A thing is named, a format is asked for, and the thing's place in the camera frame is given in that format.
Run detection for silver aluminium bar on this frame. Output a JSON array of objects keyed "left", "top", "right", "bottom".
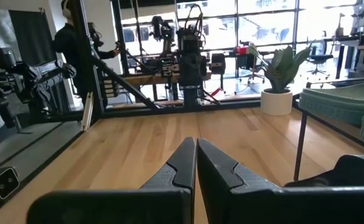
[{"left": 81, "top": 91, "right": 95, "bottom": 132}]

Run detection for black aluminium table frame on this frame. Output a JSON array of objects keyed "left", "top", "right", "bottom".
[{"left": 71, "top": 0, "right": 294, "bottom": 124}]

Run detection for red box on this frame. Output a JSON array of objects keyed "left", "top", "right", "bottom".
[{"left": 236, "top": 45, "right": 251, "bottom": 56}]

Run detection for green leafy plant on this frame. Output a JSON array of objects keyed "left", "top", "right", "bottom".
[{"left": 250, "top": 40, "right": 315, "bottom": 94}]

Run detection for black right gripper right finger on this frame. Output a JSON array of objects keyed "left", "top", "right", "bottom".
[{"left": 197, "top": 138, "right": 282, "bottom": 224}]

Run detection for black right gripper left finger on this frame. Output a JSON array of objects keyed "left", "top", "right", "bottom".
[{"left": 140, "top": 136, "right": 198, "bottom": 192}]

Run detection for black table-level camera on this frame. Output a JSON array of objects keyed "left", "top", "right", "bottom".
[{"left": 0, "top": 166, "right": 21, "bottom": 205}]

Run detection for wooden shelf with black legs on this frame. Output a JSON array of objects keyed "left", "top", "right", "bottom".
[{"left": 292, "top": 76, "right": 364, "bottom": 183}]

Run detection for white headphones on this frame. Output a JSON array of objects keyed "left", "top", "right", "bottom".
[{"left": 61, "top": 0, "right": 73, "bottom": 19}]

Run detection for person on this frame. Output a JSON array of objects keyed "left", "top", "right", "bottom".
[{"left": 52, "top": 0, "right": 122, "bottom": 108}]

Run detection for white plant pot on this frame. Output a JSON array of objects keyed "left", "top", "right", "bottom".
[{"left": 259, "top": 88, "right": 294, "bottom": 116}]

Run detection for black office chair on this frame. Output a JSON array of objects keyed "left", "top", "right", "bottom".
[{"left": 305, "top": 40, "right": 334, "bottom": 77}]

